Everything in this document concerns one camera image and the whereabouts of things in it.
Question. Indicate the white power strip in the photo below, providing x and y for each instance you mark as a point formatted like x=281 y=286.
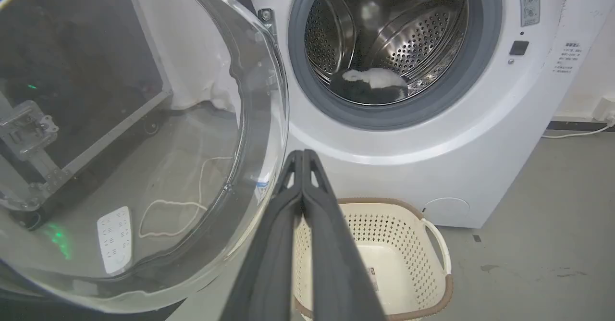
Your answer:
x=115 y=240

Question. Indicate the white front-load washing machine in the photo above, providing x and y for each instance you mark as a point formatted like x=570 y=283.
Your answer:
x=461 y=133

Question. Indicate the cream perforated laundry basket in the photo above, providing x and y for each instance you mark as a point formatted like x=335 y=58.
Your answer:
x=408 y=263

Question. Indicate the transparent washer door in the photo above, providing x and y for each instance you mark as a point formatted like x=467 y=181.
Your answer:
x=144 y=133

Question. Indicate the black and white clothing item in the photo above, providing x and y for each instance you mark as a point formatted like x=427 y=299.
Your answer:
x=369 y=85

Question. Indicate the black metal-framed equipment case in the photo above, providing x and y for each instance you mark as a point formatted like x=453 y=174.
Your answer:
x=72 y=95

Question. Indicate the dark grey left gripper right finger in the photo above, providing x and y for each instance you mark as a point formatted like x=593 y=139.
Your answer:
x=338 y=263

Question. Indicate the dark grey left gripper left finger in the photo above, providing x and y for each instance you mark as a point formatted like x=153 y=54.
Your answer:
x=269 y=263

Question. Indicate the white wall plug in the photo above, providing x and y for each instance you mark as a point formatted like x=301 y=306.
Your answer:
x=606 y=110

